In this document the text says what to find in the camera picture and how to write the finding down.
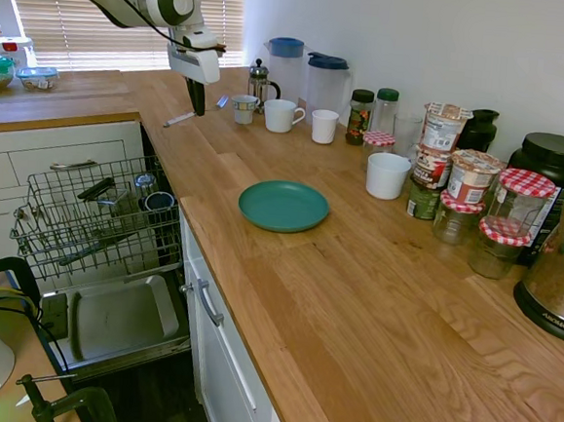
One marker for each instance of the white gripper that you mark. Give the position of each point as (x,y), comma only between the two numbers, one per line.
(198,65)

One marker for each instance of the silver metal fork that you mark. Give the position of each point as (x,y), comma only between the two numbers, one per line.
(179,121)

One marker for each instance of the open steel dishwasher door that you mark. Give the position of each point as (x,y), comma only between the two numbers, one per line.
(122,316)

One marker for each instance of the patterned white cup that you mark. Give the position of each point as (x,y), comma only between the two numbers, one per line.
(243,109)

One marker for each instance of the small red plug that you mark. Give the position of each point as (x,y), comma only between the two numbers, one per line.
(220,47)

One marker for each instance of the glass French press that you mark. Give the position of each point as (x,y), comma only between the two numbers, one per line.
(259,89)

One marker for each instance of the clear pitcher light blue lid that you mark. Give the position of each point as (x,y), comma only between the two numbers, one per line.
(283,69)

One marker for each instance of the clear glass in rack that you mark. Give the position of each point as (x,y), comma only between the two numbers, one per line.
(144,180)

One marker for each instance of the dark blue cup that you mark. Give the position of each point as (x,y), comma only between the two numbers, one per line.
(159,201)

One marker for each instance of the clear pitcher dark blue lid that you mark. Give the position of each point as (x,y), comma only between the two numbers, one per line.
(326,90)

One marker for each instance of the ribbed white cup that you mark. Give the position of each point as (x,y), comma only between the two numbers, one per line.
(324,128)

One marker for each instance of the black kitchen utensil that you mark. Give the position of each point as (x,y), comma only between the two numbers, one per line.
(95,189)

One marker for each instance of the teal round plate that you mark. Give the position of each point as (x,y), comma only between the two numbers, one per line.
(282,206)

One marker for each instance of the white drawer cabinet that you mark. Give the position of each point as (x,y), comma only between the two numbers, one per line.
(47,148)

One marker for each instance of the food container blue lid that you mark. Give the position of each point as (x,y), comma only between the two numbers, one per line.
(36,79)

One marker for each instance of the filled spice jar green lid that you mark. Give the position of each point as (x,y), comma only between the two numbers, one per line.
(359,121)

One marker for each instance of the small jar red checkered lid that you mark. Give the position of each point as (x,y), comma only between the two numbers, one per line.
(378,141)

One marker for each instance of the empty clear jar green lid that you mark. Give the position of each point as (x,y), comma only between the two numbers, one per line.
(386,112)

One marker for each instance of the plain white cup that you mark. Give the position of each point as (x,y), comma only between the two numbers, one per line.
(387,177)

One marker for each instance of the clear drinking glass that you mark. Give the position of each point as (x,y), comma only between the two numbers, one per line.
(407,135)

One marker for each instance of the red printed yogurt tub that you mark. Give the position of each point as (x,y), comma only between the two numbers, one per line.
(431,169)

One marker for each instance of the dark green food tub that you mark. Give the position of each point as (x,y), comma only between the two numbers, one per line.
(422,202)

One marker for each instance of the white yogurt tub foil lid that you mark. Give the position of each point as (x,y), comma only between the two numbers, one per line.
(443,131)

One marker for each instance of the large black clamp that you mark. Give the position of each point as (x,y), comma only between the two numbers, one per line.
(18,273)

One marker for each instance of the white counter cabinet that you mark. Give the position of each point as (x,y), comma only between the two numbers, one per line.
(230,373)

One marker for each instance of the red white tub foil lid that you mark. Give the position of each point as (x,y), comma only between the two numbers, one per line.
(470,179)

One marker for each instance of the black bottle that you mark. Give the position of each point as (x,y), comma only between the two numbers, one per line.
(481,131)

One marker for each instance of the empty jar red checkered lid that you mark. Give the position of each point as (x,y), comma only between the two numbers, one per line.
(454,222)

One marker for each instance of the black clamp with screw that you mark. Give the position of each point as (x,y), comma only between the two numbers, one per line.
(76,402)

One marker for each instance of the dark jar red checkered lid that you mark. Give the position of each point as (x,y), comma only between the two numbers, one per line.
(495,257)

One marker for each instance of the tall jar red checkered lid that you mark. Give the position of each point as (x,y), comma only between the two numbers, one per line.
(522,205)

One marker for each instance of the large black protein tub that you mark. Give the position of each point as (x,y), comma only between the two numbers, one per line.
(557,161)

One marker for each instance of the stainless steel electric kettle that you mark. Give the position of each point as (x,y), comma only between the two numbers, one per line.
(557,277)

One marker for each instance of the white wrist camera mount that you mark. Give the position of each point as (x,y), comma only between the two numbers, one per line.
(198,39)

